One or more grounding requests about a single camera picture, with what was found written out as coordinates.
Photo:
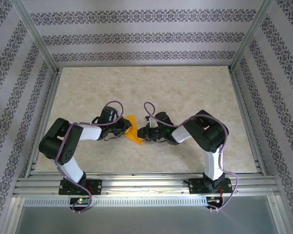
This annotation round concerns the orange square paper sheet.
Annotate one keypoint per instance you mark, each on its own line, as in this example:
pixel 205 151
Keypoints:
pixel 134 136

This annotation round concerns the aluminium frame post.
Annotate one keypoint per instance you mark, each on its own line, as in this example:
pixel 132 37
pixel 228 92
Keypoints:
pixel 36 36
pixel 251 36

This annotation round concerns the controller board with green light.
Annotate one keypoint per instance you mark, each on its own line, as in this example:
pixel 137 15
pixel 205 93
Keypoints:
pixel 80 200

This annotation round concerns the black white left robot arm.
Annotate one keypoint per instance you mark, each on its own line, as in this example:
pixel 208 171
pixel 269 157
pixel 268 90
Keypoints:
pixel 61 146

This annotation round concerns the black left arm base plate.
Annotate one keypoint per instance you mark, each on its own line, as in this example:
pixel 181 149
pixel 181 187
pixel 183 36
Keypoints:
pixel 96 186

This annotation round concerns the small controller board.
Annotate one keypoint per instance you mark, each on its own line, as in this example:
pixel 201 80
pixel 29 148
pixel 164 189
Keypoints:
pixel 214 199

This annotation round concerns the aluminium side rail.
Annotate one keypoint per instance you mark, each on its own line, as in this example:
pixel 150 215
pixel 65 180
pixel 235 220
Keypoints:
pixel 248 109
pixel 42 109

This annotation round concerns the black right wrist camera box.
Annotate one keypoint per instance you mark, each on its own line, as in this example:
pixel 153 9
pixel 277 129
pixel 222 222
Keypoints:
pixel 163 119

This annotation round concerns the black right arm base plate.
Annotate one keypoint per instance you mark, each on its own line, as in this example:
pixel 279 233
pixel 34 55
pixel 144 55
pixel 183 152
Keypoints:
pixel 195 186

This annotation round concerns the aluminium mounting rail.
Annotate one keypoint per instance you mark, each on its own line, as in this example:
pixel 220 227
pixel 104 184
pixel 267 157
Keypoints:
pixel 146 184

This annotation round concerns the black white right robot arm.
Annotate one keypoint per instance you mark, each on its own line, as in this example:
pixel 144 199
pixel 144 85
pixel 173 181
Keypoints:
pixel 207 134

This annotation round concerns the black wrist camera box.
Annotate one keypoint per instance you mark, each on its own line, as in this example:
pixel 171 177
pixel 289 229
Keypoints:
pixel 107 114
pixel 163 119

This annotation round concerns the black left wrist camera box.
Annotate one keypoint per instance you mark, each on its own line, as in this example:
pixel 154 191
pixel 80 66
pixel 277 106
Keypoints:
pixel 107 114

